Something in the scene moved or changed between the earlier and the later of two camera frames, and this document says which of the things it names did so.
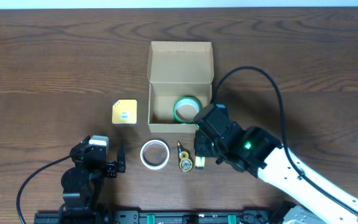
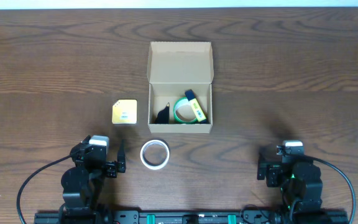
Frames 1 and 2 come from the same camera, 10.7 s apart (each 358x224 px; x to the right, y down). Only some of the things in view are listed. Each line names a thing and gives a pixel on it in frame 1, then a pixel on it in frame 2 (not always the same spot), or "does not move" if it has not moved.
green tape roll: x=185 y=109 does not move
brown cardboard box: x=176 y=70 does not move
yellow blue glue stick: x=199 y=163 -> x=196 y=106
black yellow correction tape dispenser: x=185 y=161 -> x=163 y=116
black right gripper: x=200 y=149 -> x=273 y=170
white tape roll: x=154 y=154 does not move
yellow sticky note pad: x=124 y=111 does not move
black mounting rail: x=165 y=217 does not move
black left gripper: x=115 y=167 does not move
